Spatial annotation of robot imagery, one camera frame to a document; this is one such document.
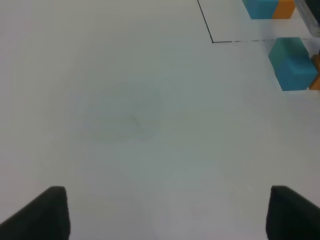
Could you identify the orange template block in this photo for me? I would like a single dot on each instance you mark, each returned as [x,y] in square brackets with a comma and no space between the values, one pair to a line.
[284,9]

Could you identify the blue template block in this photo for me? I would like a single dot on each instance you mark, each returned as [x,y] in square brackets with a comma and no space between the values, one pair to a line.
[260,9]

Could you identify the green block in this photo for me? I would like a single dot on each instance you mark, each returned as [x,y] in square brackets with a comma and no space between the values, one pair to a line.
[284,48]

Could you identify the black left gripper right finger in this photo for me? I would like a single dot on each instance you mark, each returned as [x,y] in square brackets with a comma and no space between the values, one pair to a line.
[290,216]

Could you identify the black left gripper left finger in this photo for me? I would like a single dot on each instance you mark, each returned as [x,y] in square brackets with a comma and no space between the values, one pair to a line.
[44,218]

